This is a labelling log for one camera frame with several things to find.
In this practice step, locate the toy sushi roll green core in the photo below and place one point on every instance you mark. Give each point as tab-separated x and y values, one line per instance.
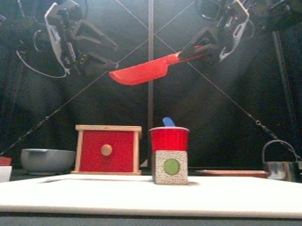
170	167

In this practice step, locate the grey bowl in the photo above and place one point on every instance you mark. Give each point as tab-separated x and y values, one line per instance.
47	160

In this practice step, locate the wooden box with red drawer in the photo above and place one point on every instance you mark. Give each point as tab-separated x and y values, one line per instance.
106	151

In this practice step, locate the red plastic cup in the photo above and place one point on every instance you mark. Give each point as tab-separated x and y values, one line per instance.
169	139

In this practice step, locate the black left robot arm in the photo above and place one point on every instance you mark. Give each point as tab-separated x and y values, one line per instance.
23	29

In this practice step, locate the vertical metal frame pole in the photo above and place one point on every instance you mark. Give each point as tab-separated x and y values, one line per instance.
152	97

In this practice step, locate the red toy knife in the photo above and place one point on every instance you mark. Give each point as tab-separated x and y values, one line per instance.
146	72

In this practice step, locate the blue plastic spoon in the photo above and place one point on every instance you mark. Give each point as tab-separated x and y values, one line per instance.
169	122

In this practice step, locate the brown rectangular tray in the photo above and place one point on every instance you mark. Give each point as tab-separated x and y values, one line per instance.
232	173

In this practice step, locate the white cutting board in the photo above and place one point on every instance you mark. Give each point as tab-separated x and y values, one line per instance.
118	194

